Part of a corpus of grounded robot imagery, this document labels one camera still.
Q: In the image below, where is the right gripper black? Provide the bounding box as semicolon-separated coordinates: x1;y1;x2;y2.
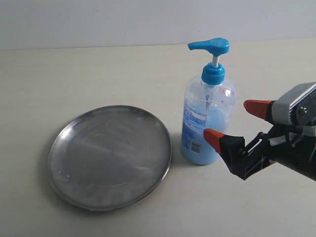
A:
203;99;316;180

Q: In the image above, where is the round metal plate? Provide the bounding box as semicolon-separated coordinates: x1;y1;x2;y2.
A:
47;105;173;212

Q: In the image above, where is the blue soap pump bottle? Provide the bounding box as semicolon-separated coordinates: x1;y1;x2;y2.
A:
181;38;236;165

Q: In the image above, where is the right wrist camera grey black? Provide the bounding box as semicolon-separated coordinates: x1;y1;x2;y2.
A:
270;82;316;126

